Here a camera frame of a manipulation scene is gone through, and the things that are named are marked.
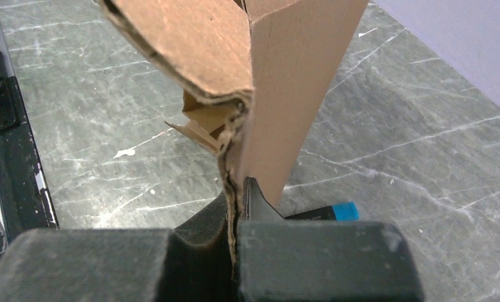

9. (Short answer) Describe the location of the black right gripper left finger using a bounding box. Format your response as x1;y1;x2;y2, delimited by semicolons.
0;195;231;301

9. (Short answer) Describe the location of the black blue highlighter marker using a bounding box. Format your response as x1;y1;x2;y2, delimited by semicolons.
286;202;360;221

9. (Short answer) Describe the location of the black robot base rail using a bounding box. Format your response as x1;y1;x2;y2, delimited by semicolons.
0;30;60;284

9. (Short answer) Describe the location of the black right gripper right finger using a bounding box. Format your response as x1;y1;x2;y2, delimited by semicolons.
237;177;424;301

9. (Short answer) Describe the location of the brown cardboard box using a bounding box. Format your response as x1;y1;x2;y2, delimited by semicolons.
98;1;368;265

